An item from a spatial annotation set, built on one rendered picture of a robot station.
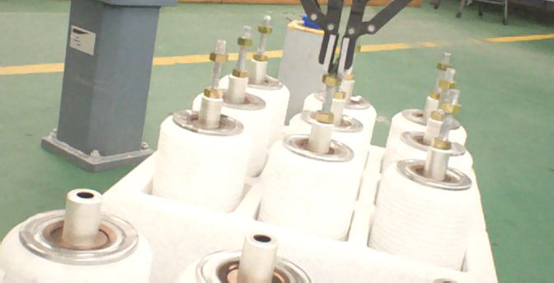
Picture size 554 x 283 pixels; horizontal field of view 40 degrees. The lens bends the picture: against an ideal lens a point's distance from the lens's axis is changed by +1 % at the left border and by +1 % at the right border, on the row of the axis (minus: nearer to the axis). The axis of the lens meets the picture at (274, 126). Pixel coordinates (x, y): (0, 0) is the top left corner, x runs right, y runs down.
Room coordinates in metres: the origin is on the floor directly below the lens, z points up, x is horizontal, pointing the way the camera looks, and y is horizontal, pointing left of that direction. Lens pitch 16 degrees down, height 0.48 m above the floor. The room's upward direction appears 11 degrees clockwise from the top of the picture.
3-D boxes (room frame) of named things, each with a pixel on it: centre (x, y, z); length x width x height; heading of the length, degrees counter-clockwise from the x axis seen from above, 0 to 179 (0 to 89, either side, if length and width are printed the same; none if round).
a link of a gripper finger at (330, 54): (0.75, -0.04, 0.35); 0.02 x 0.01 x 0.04; 172
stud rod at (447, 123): (0.73, -0.17, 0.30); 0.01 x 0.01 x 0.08; 63
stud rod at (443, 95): (0.85, -0.18, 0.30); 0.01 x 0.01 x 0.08; 62
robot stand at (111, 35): (1.30, 0.30, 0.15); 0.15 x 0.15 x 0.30; 54
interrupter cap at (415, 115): (0.96, -0.20, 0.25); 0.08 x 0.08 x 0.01
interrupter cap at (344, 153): (0.75, -0.05, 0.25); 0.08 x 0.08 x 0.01
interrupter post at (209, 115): (0.76, 0.07, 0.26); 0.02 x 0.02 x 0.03
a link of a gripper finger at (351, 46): (0.74, -0.07, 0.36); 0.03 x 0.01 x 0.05; 82
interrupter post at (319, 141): (0.75, -0.05, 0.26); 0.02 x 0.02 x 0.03
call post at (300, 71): (1.16, -0.03, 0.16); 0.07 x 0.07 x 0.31; 82
